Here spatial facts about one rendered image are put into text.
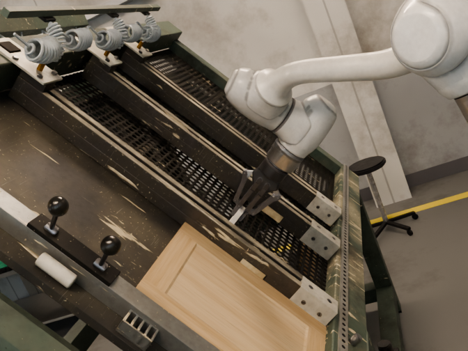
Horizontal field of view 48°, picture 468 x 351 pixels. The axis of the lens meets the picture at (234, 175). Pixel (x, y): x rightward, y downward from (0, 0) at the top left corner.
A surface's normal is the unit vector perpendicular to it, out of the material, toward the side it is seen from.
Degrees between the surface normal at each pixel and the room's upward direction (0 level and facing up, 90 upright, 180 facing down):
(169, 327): 58
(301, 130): 100
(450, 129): 90
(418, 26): 84
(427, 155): 90
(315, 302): 90
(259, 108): 115
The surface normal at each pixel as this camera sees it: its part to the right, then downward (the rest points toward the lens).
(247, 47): -0.19, 0.30
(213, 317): 0.57, -0.74
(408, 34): -0.74, 0.32
